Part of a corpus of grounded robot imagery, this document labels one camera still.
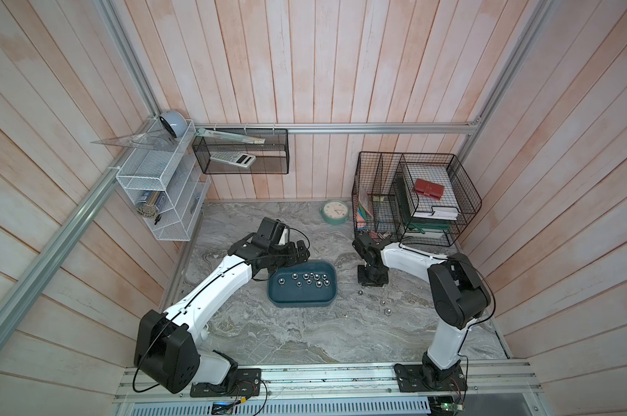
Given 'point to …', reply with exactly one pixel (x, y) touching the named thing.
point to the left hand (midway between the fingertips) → (298, 260)
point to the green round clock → (334, 212)
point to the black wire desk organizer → (415, 198)
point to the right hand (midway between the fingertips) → (366, 281)
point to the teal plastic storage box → (306, 284)
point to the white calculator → (239, 159)
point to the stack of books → (419, 225)
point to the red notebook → (429, 189)
